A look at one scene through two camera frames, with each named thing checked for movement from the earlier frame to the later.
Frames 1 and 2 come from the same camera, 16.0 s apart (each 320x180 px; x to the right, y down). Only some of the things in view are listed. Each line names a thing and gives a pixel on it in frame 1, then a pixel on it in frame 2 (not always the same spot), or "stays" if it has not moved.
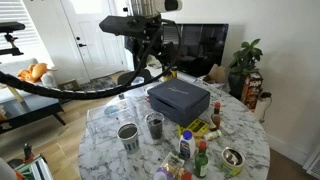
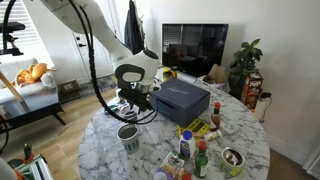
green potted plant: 243,61 stays
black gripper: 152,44 to 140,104
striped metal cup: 128,133 stays
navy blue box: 178,101 stays
